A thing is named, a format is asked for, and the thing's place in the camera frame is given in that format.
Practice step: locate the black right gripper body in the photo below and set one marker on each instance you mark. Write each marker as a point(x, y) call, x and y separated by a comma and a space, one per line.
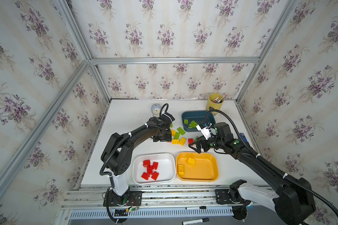
point(207, 142)

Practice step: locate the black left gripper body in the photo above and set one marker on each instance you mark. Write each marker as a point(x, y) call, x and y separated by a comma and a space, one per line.
point(163, 136)

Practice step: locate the yellow curved lego brick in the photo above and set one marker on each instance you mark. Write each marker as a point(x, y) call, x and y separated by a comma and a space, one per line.
point(181, 170)

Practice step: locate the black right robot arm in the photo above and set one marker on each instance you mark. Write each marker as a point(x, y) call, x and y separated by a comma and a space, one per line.
point(295, 198)

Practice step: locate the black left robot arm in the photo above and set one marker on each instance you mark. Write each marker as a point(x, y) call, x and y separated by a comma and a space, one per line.
point(117, 154)

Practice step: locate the yellow plastic tray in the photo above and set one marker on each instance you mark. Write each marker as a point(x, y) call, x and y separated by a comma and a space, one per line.
point(204, 170)

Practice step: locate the blue round alarm clock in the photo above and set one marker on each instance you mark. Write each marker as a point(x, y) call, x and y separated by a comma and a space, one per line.
point(156, 109)

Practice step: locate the blue tool on table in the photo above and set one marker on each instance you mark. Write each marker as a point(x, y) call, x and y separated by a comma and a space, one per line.
point(243, 137)

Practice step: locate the dark teal plastic bin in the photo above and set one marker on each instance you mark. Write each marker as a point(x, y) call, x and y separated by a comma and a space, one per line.
point(198, 116)

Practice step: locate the white plastic tray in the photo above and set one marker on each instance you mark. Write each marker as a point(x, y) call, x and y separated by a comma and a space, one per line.
point(166, 168)

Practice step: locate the yellow pen cup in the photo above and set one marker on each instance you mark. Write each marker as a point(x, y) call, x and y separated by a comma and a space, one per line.
point(214, 101)

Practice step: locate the black marker pen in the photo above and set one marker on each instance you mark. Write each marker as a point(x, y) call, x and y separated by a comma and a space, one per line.
point(195, 221)

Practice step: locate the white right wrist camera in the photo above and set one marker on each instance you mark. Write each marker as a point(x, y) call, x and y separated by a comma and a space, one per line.
point(205, 129)

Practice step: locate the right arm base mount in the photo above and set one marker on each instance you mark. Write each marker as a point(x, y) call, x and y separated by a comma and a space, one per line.
point(231, 195)

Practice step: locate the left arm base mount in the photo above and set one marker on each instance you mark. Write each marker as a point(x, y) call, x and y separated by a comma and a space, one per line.
point(119, 207)

